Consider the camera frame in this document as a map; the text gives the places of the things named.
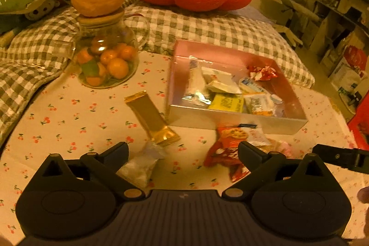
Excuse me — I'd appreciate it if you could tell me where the red foil candy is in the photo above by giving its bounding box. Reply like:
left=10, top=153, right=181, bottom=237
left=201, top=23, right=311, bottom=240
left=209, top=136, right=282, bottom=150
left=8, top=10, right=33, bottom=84
left=248, top=65, right=279, bottom=82

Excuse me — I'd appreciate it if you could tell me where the yellow snack packet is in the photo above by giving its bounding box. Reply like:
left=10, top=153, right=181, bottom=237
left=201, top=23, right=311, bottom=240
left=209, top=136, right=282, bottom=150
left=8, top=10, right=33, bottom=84
left=210, top=93, right=245, bottom=113

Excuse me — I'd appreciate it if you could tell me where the translucent long snack packet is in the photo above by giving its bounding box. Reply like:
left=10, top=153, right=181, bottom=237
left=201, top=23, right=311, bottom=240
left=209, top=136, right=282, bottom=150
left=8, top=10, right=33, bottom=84
left=182, top=60, right=208, bottom=102

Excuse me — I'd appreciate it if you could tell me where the pile of small tangerines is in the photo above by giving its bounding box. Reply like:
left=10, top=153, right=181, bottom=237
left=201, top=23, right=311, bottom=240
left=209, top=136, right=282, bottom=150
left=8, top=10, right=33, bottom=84
left=75, top=40, right=138, bottom=87

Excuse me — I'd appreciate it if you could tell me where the gold snack bar packet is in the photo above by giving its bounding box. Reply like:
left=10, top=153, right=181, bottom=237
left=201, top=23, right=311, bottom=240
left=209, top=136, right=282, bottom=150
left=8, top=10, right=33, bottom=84
left=124, top=91, right=181, bottom=148

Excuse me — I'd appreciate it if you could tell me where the cluttered shelf unit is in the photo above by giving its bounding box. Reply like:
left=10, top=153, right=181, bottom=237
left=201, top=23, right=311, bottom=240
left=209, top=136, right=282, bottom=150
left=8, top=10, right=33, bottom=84
left=303, top=0, right=369, bottom=68

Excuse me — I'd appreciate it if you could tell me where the silver box with pink inside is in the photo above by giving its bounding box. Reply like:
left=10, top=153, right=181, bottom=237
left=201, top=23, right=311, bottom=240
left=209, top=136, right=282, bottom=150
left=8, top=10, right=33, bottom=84
left=166, top=39, right=309, bottom=135

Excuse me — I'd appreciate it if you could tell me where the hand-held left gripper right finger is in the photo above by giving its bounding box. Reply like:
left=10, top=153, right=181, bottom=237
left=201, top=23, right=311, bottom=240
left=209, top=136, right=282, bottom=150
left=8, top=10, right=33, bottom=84
left=221, top=141, right=337, bottom=201

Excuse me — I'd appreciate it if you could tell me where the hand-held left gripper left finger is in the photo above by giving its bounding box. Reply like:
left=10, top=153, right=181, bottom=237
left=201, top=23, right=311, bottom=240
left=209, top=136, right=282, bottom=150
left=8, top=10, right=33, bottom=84
left=30, top=142, right=146, bottom=201

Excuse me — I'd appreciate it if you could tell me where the grey plush toy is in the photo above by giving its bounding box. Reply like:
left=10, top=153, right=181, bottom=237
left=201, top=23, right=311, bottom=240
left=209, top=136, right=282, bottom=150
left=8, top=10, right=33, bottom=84
left=24, top=0, right=62, bottom=20

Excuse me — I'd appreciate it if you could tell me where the green checked quilt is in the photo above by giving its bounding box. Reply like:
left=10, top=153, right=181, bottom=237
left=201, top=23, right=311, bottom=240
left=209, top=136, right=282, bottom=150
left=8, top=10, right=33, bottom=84
left=0, top=0, right=315, bottom=145

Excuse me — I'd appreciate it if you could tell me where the person's right hand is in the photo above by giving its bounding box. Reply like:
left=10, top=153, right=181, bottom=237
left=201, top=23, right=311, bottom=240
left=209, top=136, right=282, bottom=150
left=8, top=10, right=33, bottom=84
left=357, top=186, right=369, bottom=204

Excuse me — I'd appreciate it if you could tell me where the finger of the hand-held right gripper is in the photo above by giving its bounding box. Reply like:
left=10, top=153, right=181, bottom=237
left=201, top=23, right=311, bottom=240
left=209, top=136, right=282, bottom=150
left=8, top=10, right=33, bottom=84
left=313, top=144, right=369, bottom=172

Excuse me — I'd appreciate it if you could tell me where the glass jug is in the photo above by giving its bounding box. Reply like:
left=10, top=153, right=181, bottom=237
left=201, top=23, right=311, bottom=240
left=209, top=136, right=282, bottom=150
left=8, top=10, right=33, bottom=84
left=48, top=8, right=150, bottom=89

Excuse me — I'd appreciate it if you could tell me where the long white and blue packet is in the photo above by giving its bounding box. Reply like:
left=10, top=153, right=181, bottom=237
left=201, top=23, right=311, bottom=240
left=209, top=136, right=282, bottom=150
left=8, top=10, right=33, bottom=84
left=239, top=77, right=286, bottom=115

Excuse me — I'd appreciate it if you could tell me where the red bag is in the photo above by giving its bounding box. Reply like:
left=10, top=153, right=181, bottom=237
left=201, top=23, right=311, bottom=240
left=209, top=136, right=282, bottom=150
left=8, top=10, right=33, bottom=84
left=347, top=108, right=369, bottom=151

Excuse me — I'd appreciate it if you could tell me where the white labelled snack packet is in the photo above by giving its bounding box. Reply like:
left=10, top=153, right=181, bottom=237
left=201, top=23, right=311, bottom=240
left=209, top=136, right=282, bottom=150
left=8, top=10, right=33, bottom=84
left=202, top=67, right=243, bottom=95

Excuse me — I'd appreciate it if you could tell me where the cherry print sheet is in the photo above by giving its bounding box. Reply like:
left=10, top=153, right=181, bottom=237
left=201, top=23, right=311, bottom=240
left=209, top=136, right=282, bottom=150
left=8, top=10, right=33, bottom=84
left=0, top=51, right=369, bottom=246

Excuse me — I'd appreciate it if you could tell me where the red-brown snack packet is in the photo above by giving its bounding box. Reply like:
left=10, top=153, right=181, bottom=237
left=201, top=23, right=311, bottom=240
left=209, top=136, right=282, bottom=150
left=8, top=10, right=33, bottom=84
left=204, top=125, right=254, bottom=182

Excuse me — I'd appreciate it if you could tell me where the silver foil snack packet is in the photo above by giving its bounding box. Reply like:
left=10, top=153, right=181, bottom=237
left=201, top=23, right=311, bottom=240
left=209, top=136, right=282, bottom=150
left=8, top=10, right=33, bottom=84
left=117, top=141, right=166, bottom=189

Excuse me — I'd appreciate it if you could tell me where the wooden jug lid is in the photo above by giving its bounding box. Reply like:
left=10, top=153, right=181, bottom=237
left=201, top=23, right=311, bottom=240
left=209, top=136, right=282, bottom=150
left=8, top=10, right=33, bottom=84
left=76, top=9, right=125, bottom=25

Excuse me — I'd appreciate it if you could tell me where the pink candy wrapper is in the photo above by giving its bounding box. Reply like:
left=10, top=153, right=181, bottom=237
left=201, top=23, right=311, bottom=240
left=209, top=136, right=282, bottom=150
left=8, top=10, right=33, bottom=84
left=267, top=138, right=295, bottom=156

